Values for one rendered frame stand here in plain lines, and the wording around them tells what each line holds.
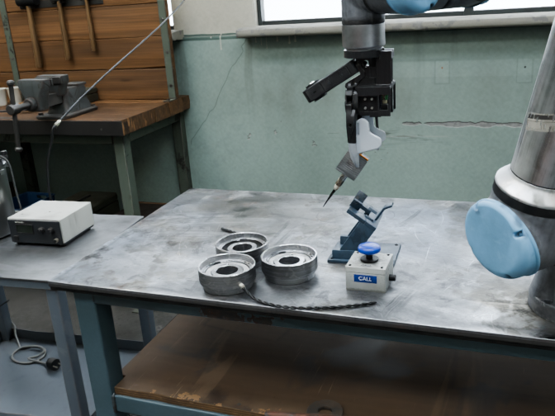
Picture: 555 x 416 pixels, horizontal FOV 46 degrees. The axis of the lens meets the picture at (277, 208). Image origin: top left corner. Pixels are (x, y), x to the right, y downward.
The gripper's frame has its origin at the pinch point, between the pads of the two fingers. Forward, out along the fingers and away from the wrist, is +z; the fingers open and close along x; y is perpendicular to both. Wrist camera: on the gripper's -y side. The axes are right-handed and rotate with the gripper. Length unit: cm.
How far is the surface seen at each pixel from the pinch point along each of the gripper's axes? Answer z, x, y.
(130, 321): 99, 96, -118
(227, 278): 16.0, -22.1, -18.7
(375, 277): 16.8, -16.1, 6.1
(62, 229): 26, 20, -84
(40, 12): -27, 147, -175
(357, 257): 15.1, -11.9, 2.2
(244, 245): 17.2, -4.6, -22.0
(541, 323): 19.6, -22.1, 32.4
